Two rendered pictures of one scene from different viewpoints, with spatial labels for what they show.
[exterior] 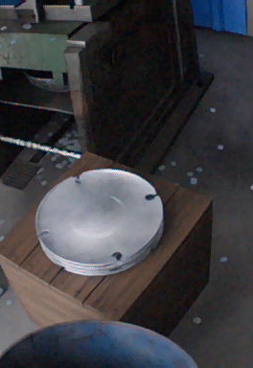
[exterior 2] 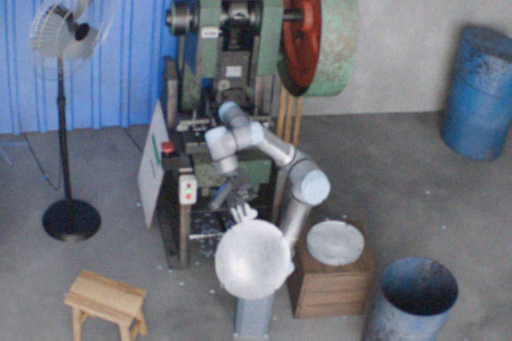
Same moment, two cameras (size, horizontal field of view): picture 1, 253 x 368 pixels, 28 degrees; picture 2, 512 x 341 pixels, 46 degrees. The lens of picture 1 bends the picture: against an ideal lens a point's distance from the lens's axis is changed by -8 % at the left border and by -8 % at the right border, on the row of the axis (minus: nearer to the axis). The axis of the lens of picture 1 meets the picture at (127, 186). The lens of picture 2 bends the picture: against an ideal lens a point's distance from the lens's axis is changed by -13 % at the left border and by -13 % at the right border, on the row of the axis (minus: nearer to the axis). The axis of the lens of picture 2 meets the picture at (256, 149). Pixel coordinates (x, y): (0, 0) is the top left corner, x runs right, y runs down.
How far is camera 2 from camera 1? 271 cm
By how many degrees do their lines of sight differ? 40
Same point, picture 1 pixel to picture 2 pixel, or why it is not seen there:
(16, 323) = (289, 324)
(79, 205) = (326, 239)
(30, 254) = (321, 267)
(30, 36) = (243, 163)
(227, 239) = not seen: hidden behind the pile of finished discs
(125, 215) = (345, 236)
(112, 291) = (365, 263)
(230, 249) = not seen: hidden behind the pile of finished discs
